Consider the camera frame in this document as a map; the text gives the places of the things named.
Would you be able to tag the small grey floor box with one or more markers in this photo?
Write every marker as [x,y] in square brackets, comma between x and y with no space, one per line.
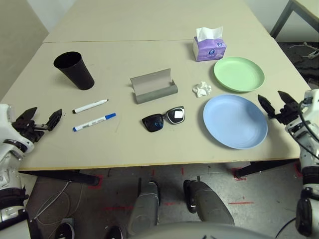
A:
[67,220]

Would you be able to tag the purple tissue box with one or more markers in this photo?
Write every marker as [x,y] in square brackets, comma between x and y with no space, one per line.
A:
[211,49]

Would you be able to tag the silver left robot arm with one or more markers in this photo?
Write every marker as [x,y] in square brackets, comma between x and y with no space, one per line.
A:
[7,171]

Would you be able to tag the grey robot leg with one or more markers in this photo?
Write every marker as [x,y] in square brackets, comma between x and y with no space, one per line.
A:
[144,211]
[209,204]

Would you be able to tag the green plastic plate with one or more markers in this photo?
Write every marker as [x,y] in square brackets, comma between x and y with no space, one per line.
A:
[238,73]

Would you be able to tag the grey left robot leg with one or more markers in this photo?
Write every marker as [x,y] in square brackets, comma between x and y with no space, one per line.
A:
[144,211]

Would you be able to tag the blue capped whiteboard marker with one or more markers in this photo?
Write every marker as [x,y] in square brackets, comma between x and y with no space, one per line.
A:
[93,122]

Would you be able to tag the black plastic cup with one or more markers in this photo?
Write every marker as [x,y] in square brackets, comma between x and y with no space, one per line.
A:
[74,72]

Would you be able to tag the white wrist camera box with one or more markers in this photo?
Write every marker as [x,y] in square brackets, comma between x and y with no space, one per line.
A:
[311,98]
[5,112]

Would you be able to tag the blue plastic plate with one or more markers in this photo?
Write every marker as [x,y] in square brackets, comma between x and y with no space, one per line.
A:
[234,122]

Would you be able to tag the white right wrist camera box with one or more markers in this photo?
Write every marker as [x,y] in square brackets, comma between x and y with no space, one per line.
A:
[311,98]

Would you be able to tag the white tissue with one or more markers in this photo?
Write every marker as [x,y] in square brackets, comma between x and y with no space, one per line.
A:
[202,89]

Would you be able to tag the black table foot beam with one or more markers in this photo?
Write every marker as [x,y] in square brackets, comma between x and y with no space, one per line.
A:
[264,167]
[62,176]

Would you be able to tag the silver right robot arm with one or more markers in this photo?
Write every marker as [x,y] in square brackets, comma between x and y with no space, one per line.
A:
[309,174]

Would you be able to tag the beige table with black frame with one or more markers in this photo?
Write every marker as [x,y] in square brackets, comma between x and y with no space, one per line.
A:
[281,18]

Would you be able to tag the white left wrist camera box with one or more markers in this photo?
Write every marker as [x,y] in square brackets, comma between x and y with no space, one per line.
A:
[5,112]

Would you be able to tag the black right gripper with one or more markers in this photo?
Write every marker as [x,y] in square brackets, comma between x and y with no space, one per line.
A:
[289,114]

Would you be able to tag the black tip whiteboard marker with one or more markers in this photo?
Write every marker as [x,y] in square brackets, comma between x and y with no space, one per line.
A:
[89,106]

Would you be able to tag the black sunglasses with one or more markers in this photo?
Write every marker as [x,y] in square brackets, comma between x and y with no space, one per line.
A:
[154,123]

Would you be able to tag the white bent plastic frame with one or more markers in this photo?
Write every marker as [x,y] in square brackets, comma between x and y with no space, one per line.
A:
[310,53]

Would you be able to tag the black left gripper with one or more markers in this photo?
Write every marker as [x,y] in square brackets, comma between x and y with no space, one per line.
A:
[26,127]

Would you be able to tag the grey glasses case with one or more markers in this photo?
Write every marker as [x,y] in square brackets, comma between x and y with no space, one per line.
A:
[154,85]

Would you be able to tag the grey robot torso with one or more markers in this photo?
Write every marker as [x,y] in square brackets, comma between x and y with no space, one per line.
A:
[199,231]

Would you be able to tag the grey right robot leg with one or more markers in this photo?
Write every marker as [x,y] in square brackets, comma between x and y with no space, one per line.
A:
[209,204]

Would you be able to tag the black shoe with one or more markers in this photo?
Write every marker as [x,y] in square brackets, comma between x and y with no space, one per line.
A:
[63,231]
[113,232]

